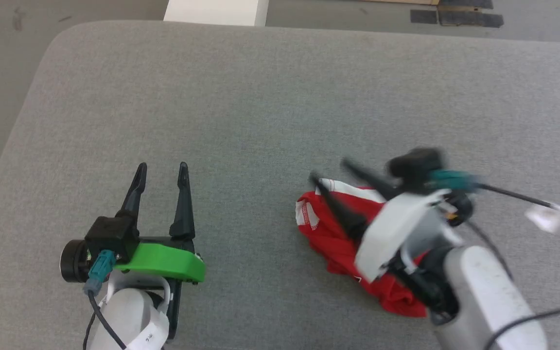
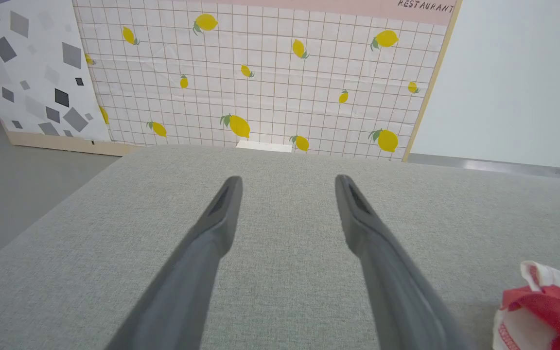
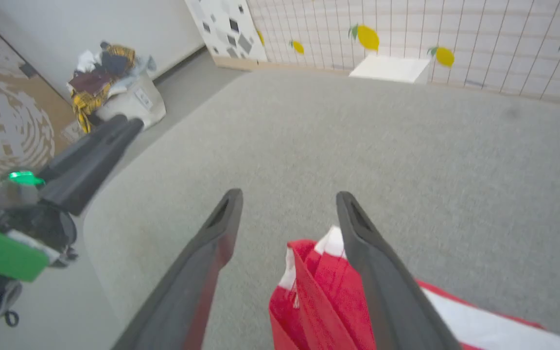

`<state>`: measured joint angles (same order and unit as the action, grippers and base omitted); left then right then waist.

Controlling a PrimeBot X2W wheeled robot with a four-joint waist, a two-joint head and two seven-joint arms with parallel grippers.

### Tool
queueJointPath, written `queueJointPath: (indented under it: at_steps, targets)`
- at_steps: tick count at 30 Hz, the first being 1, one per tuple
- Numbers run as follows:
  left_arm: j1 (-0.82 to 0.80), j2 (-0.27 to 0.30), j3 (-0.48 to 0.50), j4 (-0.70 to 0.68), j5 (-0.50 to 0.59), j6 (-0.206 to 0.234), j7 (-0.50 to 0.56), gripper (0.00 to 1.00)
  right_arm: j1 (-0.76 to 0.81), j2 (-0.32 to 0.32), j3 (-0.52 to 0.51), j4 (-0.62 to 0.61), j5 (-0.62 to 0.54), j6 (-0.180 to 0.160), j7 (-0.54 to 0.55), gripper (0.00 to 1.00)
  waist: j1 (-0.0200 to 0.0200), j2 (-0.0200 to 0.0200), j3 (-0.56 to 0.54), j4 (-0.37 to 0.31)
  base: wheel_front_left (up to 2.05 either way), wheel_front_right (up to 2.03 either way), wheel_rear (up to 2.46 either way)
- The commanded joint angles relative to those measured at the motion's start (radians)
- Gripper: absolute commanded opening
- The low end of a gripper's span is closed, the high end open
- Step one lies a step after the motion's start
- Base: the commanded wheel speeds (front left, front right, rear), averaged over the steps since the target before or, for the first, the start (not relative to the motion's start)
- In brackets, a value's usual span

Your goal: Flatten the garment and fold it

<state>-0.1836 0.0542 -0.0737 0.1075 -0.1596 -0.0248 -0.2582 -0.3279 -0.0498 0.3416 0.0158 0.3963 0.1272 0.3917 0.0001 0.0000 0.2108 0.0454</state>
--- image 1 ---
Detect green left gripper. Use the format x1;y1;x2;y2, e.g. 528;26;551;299
60;162;207;341

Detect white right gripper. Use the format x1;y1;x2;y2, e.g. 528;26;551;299
310;160;474;283

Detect red garment with white trim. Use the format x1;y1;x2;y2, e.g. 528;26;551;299
296;178;429;318

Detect small black floor mat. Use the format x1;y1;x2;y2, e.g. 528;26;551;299
410;9;439;24

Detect white box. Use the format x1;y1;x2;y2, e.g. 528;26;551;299
163;0;270;27

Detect large black floor mat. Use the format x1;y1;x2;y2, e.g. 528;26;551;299
438;0;505;28

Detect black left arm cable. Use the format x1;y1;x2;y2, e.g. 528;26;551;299
82;250;128;350

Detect white cable label tag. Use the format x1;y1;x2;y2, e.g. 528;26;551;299
525;204;560;233

